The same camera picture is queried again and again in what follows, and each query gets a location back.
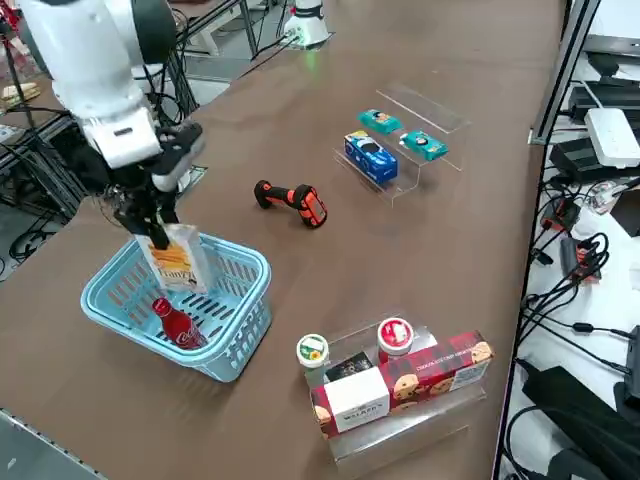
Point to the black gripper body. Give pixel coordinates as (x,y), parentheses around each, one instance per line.
(182,142)

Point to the white orange cookie box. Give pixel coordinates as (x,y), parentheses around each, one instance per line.
(180,270)

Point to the red Coca-Cola bottle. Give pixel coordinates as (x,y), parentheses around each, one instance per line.
(182,332)

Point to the black orange barcode scanner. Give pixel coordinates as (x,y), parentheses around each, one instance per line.
(310,207)

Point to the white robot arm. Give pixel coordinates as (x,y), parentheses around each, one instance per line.
(85,60)
(307,20)

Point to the blue plastic shopping basket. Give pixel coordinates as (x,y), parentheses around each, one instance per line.
(240,350)

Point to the blue Oreo cookie box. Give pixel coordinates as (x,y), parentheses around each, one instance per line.
(370,160)

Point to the green-lid white cup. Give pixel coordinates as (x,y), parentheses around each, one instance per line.
(312,350)

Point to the teal snack packet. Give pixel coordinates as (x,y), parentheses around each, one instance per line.
(425,145)
(380,121)

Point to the small black box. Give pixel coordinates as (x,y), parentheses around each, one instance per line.
(350,367)

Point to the clear acrylic tiered shelf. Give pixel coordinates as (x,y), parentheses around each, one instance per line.
(400,440)
(430,110)

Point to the red-lid cup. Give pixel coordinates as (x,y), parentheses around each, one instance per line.
(395,335)

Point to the red tartan cookie box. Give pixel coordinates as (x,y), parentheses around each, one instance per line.
(430,375)

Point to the black power adapter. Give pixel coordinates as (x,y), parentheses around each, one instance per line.
(580,160)

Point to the black orange charger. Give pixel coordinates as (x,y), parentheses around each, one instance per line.
(570,255)

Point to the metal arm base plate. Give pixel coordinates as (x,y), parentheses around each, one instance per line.
(200,172)

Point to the aluminium stand post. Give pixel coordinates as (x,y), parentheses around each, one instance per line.
(565,65)

